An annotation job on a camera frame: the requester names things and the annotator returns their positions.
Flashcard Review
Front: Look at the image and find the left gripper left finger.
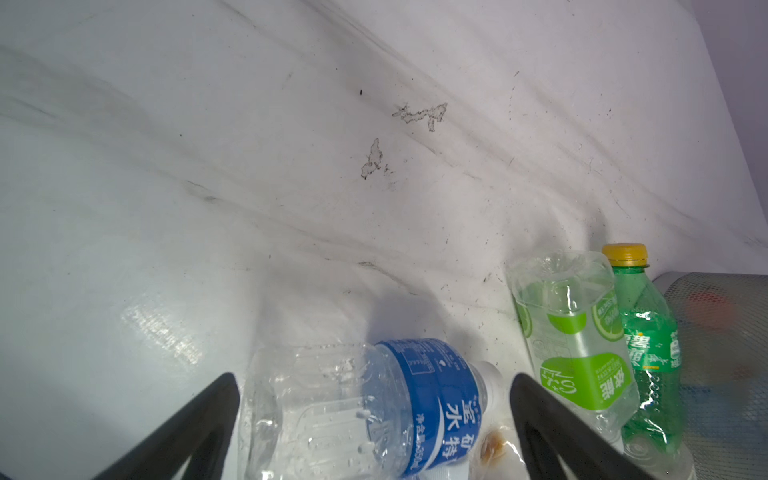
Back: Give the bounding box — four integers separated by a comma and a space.
96, 372, 240, 479

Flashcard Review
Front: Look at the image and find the green soda bottle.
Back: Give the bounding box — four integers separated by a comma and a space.
602, 243, 684, 473

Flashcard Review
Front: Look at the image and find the blue label bottle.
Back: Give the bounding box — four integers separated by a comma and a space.
238, 339, 503, 479

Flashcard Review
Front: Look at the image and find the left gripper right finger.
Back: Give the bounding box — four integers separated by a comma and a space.
509, 373, 652, 480

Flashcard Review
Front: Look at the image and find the grey mesh waste bin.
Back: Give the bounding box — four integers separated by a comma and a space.
654, 272, 767, 479

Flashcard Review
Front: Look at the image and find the small green label bottle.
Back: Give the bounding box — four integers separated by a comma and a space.
507, 251, 639, 449

